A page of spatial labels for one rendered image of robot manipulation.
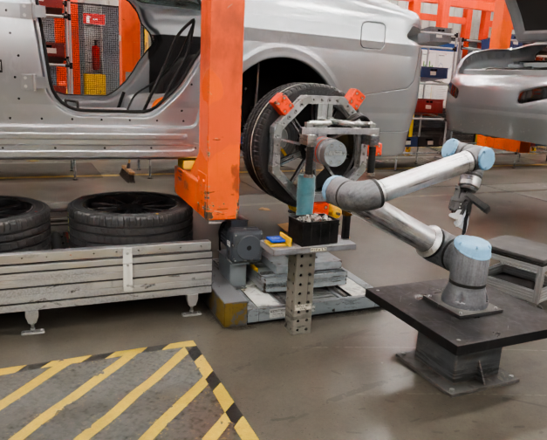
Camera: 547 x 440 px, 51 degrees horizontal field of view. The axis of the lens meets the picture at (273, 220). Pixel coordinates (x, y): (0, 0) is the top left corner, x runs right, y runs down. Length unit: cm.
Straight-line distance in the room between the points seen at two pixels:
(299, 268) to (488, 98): 311
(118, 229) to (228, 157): 65
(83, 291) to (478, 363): 178
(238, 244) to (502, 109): 296
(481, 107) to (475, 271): 311
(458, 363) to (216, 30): 175
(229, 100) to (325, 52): 95
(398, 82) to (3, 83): 223
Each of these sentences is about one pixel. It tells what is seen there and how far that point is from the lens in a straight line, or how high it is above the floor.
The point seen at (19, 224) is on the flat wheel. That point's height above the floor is 48.
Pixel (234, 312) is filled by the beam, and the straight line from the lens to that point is 283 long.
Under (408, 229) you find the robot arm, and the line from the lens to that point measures 242.
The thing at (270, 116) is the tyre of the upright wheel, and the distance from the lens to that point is 290.
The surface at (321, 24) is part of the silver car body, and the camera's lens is 345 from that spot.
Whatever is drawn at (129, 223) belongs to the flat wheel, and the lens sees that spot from 287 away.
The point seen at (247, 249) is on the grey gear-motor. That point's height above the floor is 31.
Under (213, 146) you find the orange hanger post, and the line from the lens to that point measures 268.
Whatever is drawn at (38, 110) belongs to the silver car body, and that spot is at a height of 98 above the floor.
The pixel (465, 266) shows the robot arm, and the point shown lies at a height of 49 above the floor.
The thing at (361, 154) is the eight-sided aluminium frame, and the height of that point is 82.
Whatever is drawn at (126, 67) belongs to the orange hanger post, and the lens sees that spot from 535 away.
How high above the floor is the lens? 120
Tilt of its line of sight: 14 degrees down
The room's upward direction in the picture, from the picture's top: 3 degrees clockwise
